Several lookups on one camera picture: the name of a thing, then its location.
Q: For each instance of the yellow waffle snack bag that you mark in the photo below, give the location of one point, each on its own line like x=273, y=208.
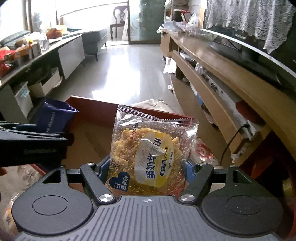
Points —
x=148, y=154

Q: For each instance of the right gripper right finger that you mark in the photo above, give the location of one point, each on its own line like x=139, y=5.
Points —
x=198, y=177

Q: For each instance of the glass sliding door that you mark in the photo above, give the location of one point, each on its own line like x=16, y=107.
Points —
x=144, y=19

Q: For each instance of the dark blue wafer packet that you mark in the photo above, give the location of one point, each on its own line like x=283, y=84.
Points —
x=54, y=116

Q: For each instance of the dark long side table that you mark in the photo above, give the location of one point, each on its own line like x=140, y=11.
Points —
x=10, y=109

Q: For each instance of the wooden TV cabinet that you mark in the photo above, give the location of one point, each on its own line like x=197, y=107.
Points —
x=234, y=105

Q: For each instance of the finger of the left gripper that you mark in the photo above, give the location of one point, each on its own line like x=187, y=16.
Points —
x=23, y=127

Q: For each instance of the flat screen television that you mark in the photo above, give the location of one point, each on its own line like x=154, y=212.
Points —
x=277, y=68

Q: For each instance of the red cardboard box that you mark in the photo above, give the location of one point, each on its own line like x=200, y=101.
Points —
x=77, y=125

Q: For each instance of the wooden dining chair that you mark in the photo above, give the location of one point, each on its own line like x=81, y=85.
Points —
x=119, y=16

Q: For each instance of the white cabinet door panel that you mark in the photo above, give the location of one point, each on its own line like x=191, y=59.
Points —
x=71, y=55

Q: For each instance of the grey sofa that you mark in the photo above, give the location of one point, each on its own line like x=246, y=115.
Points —
x=93, y=41

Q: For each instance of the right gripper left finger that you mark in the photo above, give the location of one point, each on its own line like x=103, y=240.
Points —
x=94, y=179

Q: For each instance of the white storage box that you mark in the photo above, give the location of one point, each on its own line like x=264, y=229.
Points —
x=44, y=86

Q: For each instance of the white lace cover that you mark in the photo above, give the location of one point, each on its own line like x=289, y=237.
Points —
x=269, y=21

